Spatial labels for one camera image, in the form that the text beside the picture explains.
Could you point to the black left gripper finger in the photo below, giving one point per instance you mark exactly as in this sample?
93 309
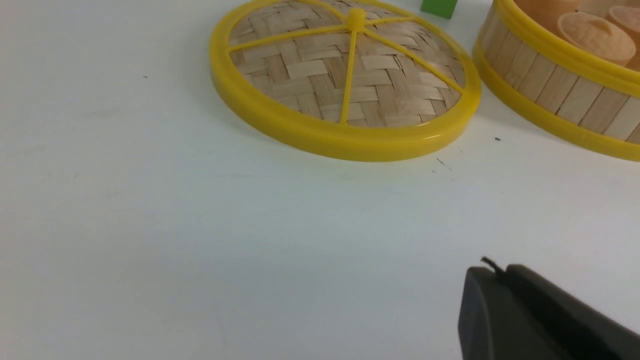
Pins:
517 314

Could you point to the yellow woven bamboo steamer lid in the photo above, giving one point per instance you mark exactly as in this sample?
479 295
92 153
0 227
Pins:
356 80

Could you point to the yellow bamboo steamer basket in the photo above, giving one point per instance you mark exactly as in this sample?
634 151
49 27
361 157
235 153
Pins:
558 87

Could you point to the tan steamed bun toy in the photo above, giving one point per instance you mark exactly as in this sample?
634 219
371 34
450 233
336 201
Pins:
597 36

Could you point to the green cube block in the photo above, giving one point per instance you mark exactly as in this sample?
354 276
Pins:
444 9

